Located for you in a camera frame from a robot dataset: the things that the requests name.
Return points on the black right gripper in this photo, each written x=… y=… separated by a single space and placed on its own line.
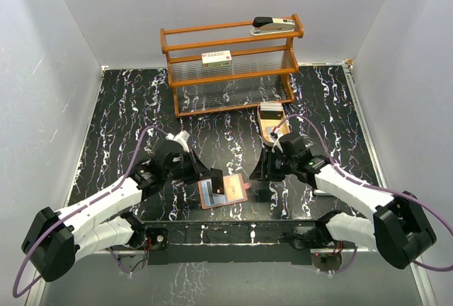
x=262 y=171

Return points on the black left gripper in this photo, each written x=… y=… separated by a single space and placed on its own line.
x=196 y=165

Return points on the pink leather card holder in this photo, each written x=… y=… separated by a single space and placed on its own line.
x=234 y=191

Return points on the tan oval plastic tray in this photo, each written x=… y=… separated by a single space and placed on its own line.
x=266 y=123

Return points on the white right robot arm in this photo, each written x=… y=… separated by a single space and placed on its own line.
x=396 y=227

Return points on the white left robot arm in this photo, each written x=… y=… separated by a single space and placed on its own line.
x=56 y=240

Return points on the loose cards in tray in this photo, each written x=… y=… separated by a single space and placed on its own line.
x=269 y=129

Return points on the stack of cards in tray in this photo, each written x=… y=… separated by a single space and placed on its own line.
x=271 y=110

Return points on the small white flat device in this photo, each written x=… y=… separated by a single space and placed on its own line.
x=318 y=192

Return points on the wooden three-tier shelf rack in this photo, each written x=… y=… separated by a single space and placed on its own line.
x=262 y=66

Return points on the white staples box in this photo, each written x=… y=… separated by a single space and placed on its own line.
x=211 y=60

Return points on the black and white stapler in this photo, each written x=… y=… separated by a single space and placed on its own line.
x=267 y=25

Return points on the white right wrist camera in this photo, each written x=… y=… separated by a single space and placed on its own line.
x=274 y=135

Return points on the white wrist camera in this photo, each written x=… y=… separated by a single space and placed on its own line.
x=274 y=135
x=181 y=138

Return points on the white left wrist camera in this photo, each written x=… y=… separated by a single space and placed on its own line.
x=181 y=138

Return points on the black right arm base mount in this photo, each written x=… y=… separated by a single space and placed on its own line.
x=306 y=238

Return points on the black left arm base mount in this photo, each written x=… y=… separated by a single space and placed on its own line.
x=156 y=239

